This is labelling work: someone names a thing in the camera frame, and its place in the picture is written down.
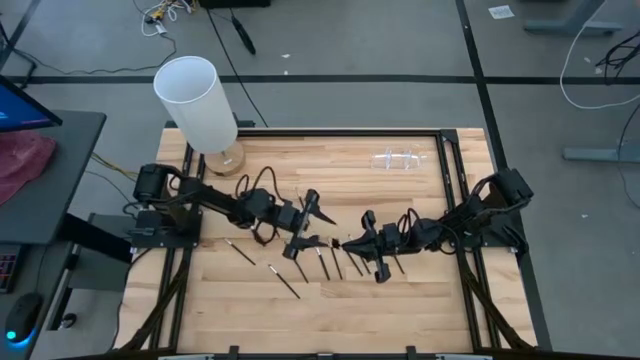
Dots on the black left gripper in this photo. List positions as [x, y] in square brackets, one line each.
[289, 216]

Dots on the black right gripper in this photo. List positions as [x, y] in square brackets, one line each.
[385, 240]

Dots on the brown bristle makeup brush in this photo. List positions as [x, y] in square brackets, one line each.
[336, 262]

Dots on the thick black makeup brush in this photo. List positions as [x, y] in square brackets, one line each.
[323, 265]

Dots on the angled tip makeup brush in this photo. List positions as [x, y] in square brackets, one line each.
[284, 281]

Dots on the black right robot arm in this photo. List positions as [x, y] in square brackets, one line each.
[475, 210]

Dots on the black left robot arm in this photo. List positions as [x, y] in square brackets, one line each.
[215, 200]

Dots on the clear acrylic brush holder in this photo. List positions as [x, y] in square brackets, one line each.
[400, 159]

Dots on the white shade wooden base lamp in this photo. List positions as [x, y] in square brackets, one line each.
[195, 100]

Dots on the black wand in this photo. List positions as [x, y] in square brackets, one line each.
[244, 36]

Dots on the grey desk base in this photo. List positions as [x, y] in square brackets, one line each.
[90, 280]

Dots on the black box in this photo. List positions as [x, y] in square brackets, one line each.
[235, 3]

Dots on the grey table foot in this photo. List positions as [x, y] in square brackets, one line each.
[575, 26]
[600, 154]

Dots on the black desk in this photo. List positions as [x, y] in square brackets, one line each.
[65, 165]

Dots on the white paper sheet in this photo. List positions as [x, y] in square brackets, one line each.
[501, 12]

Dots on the pink cloth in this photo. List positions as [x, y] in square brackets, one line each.
[22, 157]

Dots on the black computer mouse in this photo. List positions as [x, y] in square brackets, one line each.
[22, 315]

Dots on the black keyboard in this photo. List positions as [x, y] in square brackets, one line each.
[7, 267]

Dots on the black computer monitor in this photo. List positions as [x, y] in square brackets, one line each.
[20, 107]

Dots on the black aluminium table frame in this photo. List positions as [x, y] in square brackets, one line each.
[350, 133]

